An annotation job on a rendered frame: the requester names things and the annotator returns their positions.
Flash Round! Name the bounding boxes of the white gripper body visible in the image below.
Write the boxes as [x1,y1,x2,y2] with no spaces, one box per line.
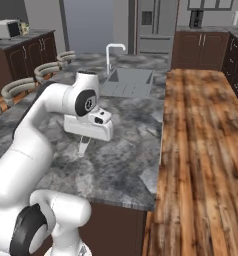
[63,113,115,142]

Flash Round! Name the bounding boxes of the grey metal tongs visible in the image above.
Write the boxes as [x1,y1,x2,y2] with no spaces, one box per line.
[77,135,91,159]

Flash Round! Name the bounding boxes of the white toaster oven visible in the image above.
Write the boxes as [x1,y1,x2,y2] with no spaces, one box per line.
[0,18,23,41]

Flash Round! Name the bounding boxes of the grey sink basin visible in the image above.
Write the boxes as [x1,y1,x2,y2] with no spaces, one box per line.
[100,67,156,100]

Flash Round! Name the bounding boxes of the white tap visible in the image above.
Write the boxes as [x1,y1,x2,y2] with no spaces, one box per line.
[105,42,127,76]

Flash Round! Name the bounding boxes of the dark brown cupboard run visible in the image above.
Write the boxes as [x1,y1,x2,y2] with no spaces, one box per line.
[0,29,58,98]

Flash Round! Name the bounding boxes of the brown island cabinet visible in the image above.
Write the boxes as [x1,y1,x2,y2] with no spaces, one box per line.
[40,201,148,256]

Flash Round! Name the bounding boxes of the beige small jar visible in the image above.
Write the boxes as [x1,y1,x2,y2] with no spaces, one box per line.
[20,22,31,36]

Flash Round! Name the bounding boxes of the grey fridge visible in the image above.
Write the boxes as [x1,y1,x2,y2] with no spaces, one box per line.
[136,0,179,56]

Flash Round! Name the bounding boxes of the black coffee machine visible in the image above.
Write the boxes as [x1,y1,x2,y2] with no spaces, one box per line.
[188,8,205,30]

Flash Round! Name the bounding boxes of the dark cupboard run with drawers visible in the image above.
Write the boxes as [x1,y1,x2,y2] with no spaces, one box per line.
[220,31,238,88]

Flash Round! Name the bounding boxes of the brown cupboard run, silver handles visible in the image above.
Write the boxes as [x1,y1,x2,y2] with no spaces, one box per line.
[170,25,231,71]

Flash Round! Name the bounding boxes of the grey wall cupboards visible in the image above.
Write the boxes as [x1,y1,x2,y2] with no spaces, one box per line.
[186,0,235,11]

